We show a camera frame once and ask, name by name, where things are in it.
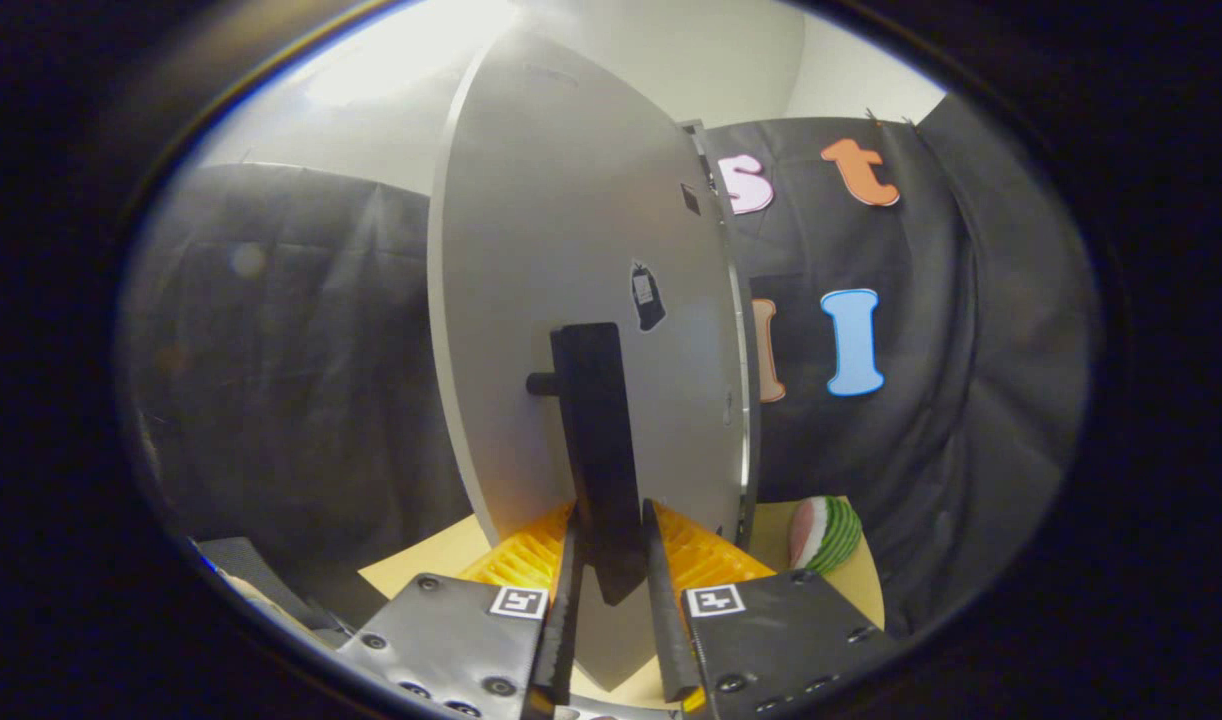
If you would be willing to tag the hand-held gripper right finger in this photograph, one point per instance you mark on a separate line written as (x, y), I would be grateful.
(666, 620)

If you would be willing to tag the grey shoe cabinet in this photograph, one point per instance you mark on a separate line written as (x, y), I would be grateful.
(752, 420)

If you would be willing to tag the black backdrop cloth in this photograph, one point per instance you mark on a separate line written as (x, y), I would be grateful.
(291, 350)

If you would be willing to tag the watermelon slice toy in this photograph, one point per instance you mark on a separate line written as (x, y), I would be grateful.
(831, 535)

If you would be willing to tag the white shoe cabinet door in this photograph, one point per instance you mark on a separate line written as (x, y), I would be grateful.
(531, 250)

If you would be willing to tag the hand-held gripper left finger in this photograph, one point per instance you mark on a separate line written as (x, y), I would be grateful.
(566, 630)

